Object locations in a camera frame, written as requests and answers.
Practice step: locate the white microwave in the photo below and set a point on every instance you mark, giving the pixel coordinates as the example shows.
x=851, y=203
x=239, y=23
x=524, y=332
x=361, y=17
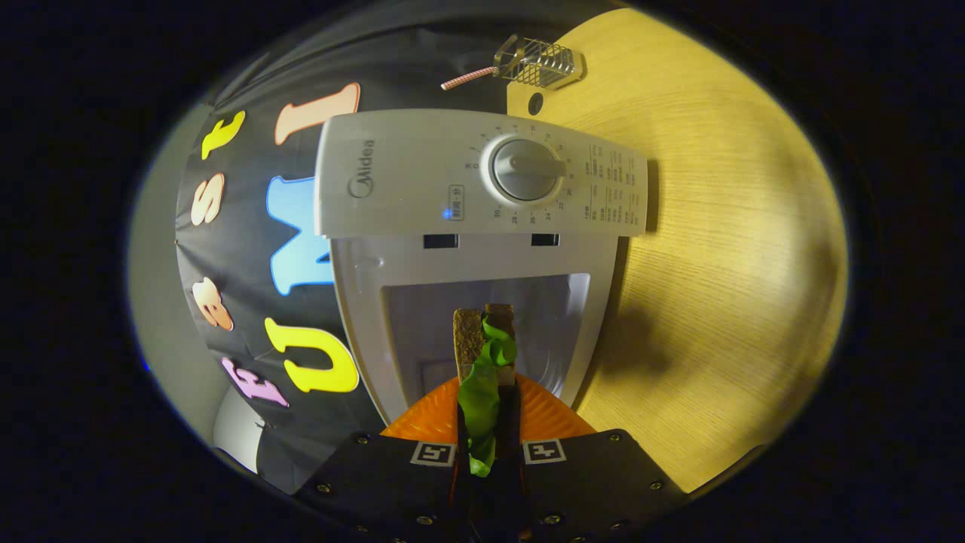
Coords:
x=407, y=173

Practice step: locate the sandwich with green lettuce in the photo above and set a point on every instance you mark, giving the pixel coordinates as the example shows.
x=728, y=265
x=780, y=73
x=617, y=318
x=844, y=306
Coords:
x=482, y=392

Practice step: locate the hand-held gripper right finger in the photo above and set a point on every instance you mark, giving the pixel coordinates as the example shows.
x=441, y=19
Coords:
x=588, y=483

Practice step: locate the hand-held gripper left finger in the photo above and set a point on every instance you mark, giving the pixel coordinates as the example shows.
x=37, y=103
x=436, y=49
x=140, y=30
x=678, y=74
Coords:
x=384, y=483

